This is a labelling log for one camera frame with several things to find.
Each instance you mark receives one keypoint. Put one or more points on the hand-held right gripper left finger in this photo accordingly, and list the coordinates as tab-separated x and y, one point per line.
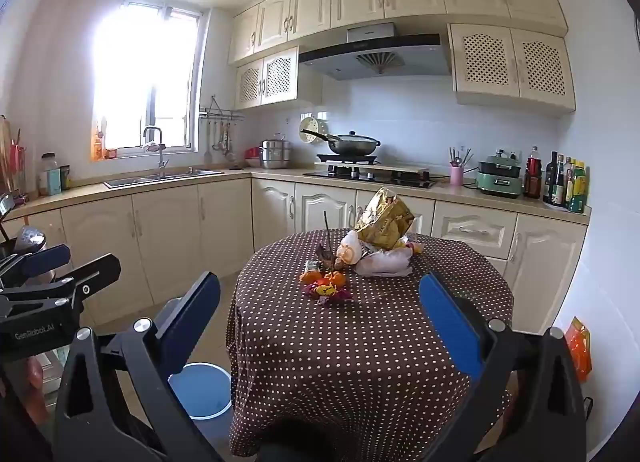
192	324

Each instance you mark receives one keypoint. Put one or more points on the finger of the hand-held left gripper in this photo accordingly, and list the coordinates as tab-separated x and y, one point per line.
47	259
95	274

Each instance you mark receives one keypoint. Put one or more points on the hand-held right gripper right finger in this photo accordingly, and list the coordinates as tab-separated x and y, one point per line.
450	327

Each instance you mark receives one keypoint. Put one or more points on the blue plastic waste bin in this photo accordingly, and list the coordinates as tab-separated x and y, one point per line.
200	392

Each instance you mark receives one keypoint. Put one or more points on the translucent white plastic bag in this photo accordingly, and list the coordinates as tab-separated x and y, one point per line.
385	262

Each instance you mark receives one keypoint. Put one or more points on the gold foil bag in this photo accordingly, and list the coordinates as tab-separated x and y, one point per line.
385	222

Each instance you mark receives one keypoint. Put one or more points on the person's left hand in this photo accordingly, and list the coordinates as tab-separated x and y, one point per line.
36	377

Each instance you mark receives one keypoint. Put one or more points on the silver rice cooker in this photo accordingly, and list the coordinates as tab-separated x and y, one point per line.
31	238

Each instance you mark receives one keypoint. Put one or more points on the cream lower kitchen cabinets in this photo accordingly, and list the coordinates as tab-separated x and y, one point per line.
165	232

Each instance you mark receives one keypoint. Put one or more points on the glass jar teal label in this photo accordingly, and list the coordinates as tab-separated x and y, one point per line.
51	177

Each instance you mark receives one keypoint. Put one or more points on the small dark jar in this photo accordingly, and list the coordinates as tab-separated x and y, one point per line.
65	178

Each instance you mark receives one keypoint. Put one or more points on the red utensil rack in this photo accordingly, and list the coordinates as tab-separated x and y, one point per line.
17	162

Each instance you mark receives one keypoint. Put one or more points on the brown polka dot tablecloth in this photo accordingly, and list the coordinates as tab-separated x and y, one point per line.
350	357

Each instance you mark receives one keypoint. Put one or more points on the stainless steel sink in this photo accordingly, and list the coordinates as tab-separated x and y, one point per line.
165	178

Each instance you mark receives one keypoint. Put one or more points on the small orange container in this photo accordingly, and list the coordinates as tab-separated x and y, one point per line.
110	152

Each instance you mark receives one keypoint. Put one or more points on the orange peel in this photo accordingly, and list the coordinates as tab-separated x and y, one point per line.
336	279
309	277

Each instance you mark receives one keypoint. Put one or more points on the orange bottle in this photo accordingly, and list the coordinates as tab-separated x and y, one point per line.
97	144

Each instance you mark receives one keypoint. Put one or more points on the chrome kitchen faucet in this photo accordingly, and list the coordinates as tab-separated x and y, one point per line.
161	162

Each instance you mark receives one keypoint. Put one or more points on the orange plastic bag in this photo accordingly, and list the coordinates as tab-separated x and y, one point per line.
579	349

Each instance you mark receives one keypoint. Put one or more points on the dark dried twig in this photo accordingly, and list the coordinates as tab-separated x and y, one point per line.
327	252

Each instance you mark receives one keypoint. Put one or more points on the pink utensil holder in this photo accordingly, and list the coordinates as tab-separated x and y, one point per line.
456	176

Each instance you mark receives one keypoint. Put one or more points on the green electric cooker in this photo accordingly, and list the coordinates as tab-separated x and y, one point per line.
497	179

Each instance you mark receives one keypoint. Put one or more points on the person's dark clothing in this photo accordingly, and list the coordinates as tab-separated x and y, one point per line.
345	447

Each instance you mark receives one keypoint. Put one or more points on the wooden board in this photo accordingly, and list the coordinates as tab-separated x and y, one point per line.
400	168

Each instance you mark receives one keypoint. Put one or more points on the black built-in gas hob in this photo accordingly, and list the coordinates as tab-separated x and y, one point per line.
370	179

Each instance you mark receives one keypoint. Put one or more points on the bundle of chopsticks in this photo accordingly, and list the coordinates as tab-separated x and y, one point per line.
459	157

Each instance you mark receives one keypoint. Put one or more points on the hanging spatula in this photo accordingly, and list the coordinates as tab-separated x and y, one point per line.
208	147

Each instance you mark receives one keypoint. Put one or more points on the dark sauce bottle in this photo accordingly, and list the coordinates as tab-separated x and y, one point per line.
550	182
559	187

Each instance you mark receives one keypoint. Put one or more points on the hanging ladle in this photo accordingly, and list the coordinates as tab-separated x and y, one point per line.
218	139

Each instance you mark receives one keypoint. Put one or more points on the red bowl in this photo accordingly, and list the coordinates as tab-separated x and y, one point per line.
252	152

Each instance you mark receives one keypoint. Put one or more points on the hanging skimmer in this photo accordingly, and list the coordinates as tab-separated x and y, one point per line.
227	142

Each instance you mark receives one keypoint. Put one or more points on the slim sauce bottle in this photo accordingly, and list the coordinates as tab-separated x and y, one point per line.
568	182

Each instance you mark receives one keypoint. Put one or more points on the green yellow oil bottle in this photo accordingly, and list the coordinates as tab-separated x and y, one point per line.
578	189

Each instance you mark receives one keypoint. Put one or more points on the stainless steel steamer pot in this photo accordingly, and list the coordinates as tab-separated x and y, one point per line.
275	154

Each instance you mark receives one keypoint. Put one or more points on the black portable gas burner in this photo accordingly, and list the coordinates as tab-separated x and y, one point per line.
345	158

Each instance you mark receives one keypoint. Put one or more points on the kitchen window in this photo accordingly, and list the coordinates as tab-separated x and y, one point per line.
145	77

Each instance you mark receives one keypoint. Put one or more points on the black wok with lid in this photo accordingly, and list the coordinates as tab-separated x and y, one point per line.
352	144

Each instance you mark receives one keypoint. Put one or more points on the pale yellow colander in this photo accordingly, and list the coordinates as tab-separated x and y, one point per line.
312	132

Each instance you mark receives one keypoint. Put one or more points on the small lattice door cabinet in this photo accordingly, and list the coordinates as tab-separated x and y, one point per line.
265	77

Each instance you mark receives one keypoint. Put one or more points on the large lattice door cabinet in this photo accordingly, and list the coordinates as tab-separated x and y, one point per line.
510	64

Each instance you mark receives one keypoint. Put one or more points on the range hood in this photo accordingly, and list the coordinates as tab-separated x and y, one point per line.
380	59

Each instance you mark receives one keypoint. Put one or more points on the wall utensil rack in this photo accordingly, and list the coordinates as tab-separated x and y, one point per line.
220	114

